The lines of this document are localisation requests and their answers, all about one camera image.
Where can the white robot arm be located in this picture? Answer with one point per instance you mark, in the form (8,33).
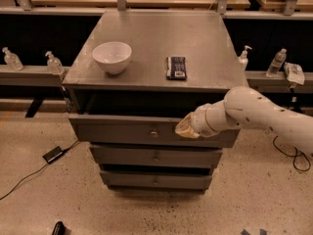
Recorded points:
(244,106)

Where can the black power adapter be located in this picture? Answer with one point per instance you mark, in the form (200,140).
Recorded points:
(53,155)

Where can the grey top drawer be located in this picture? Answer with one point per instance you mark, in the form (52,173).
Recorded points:
(142,131)

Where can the beige padded gripper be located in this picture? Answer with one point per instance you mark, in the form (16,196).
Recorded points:
(200,122)

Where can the grey bottom drawer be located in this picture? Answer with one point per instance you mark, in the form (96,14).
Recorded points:
(168,181)

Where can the grey drawer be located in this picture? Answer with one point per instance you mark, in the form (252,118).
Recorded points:
(168,181)
(142,131)
(112,154)

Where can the clear pump bottle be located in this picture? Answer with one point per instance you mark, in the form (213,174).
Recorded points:
(12,60)
(54,64)
(243,57)

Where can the clear plastic water bottle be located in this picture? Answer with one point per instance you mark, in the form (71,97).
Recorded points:
(277,62)

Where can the white ceramic bowl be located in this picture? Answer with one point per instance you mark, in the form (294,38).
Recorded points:
(112,57)

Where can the crumpled packet on rail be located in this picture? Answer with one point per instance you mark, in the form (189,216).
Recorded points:
(294,73)

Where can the grey middle drawer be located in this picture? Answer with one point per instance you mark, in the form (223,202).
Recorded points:
(112,154)

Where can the clear pump bottle far left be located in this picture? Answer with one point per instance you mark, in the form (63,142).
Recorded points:
(12,60)

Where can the clear pump bottle right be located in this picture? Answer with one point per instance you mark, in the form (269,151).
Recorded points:
(243,57)

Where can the grey drawer cabinet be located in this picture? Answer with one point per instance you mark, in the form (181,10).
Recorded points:
(142,89)

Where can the black object at floor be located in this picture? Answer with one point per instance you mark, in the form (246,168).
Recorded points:
(59,229)

